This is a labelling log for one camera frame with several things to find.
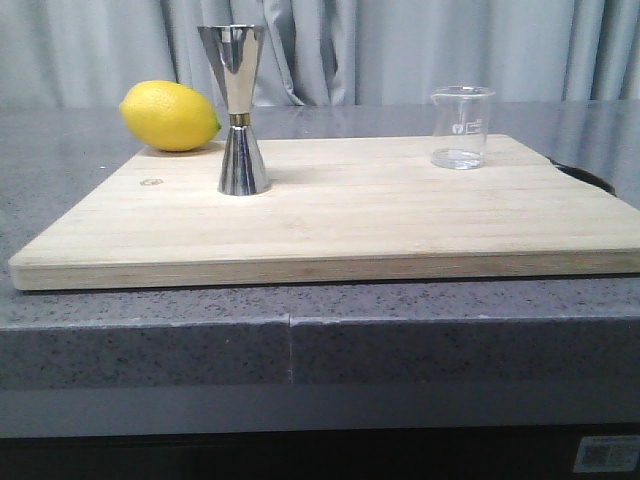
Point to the grey pleated curtain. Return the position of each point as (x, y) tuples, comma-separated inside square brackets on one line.
[(77, 54)]

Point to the yellow lemon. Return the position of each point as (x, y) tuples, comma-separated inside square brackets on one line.
[(169, 116)]

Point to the clear glass beaker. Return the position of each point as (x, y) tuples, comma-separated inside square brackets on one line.
[(462, 123)]

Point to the white QR code label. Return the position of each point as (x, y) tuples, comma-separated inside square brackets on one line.
[(607, 454)]

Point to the light wooden cutting board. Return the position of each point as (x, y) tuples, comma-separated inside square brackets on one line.
[(338, 209)]

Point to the steel double jigger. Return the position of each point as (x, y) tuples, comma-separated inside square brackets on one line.
[(234, 53)]

